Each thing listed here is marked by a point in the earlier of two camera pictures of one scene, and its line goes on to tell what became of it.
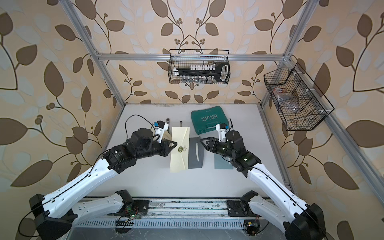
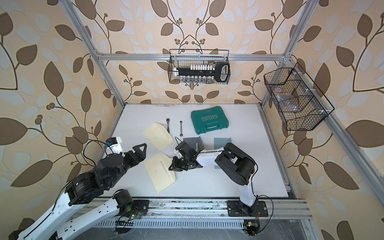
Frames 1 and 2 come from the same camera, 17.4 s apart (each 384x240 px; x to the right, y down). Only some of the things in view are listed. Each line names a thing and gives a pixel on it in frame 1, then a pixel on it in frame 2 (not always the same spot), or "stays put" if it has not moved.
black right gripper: (210, 143) -> (174, 164)
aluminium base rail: (174, 213) stays put
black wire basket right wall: (301, 105) stays put
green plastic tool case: (206, 119) stays put
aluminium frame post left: (72, 12) stays put
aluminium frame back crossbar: (190, 57) stays put
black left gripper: (165, 148) -> (135, 161)
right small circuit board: (252, 226) stays put
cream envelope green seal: (179, 157) -> (158, 168)
